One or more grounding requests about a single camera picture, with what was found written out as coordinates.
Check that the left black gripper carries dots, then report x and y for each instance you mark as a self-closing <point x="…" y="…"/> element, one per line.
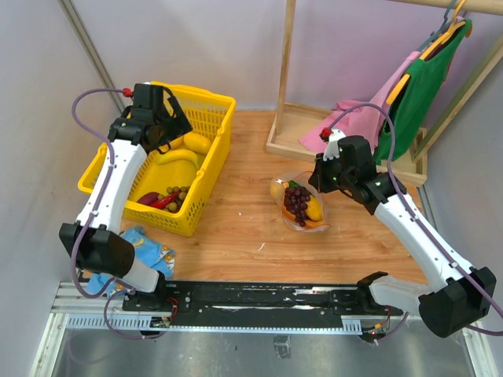
<point x="179" y="125"/>

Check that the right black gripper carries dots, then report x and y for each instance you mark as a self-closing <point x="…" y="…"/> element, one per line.
<point x="317" y="177"/>

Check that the yellow banana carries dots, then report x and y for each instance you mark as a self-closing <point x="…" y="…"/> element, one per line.
<point x="176" y="155"/>

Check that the yellow pear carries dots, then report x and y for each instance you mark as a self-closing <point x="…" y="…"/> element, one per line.
<point x="314" y="211"/>

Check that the watermelon slice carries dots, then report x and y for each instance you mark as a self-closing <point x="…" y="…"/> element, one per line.
<point x="294" y="184"/>

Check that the dark red grape bunch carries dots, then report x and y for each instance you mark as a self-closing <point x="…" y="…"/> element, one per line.
<point x="294" y="204"/>

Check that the clear zip top bag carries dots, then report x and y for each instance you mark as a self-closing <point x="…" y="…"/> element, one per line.
<point x="301" y="178"/>

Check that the yellow apple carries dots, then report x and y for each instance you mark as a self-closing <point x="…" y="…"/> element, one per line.
<point x="277" y="189"/>

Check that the red chili pepper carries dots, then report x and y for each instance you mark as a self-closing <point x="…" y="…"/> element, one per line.
<point x="162" y="203"/>

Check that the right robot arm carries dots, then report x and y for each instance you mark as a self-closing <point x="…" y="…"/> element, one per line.
<point x="456" y="293"/>

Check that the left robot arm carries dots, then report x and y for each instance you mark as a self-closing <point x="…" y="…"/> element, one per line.
<point x="154" y="119"/>

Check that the yellow mango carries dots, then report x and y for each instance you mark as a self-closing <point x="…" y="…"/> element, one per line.
<point x="197" y="143"/>

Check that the yellow plastic basket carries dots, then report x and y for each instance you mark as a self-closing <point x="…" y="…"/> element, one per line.
<point x="210" y="115"/>

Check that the pink shirt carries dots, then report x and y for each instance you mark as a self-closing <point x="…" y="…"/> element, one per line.
<point x="364" y="121"/>

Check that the brown longan bunch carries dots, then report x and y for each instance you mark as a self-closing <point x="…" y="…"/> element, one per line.
<point x="176" y="206"/>

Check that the yellow hanger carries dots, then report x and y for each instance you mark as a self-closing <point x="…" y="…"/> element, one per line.
<point x="400" y="85"/>

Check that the green shirt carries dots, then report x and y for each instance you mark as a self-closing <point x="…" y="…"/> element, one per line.
<point x="408" y="112"/>

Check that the blue patterned cloth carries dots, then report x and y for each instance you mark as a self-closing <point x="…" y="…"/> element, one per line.
<point x="154" y="254"/>

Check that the grey hanger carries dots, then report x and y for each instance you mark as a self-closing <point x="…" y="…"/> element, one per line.
<point x="438" y="40"/>

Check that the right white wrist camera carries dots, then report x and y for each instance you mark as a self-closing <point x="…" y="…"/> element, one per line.
<point x="331" y="136"/>

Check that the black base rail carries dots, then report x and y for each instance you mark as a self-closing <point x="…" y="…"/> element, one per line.
<point x="334" y="309"/>

